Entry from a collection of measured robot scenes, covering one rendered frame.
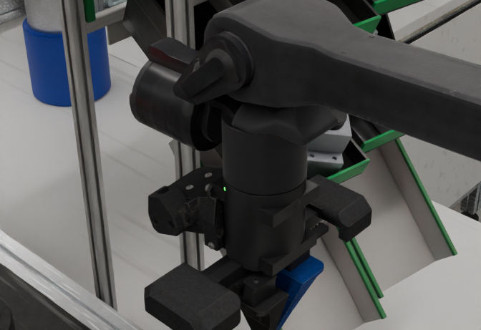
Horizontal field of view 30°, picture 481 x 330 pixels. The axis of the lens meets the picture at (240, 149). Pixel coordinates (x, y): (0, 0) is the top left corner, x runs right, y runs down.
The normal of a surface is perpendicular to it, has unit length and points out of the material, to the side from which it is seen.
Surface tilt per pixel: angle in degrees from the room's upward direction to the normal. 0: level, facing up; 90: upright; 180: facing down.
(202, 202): 68
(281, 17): 8
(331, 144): 111
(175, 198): 43
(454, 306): 0
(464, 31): 90
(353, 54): 2
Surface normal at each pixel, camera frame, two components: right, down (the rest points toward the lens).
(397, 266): 0.42, -0.30
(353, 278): -0.80, 0.33
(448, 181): 0.73, 0.36
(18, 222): -0.01, -0.84
